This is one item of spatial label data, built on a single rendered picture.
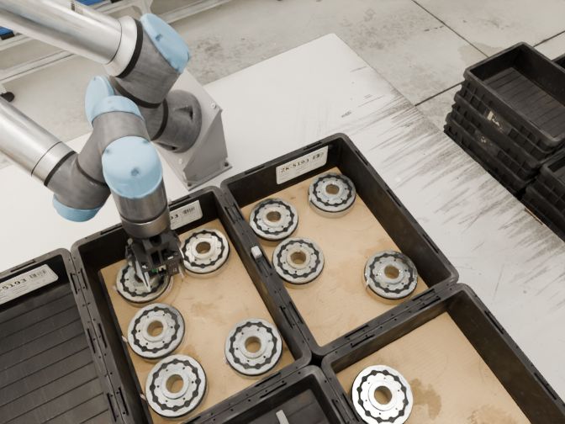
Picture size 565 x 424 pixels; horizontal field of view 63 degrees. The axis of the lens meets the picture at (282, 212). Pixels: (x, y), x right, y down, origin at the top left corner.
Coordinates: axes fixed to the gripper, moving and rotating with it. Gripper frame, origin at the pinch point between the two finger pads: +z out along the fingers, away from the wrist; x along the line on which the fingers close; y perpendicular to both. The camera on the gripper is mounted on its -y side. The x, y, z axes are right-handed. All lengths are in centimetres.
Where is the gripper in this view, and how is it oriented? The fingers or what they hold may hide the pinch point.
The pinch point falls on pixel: (159, 270)
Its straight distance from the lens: 95.0
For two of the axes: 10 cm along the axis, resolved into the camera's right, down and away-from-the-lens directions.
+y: 4.7, 7.4, -4.9
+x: 8.8, -3.4, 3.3
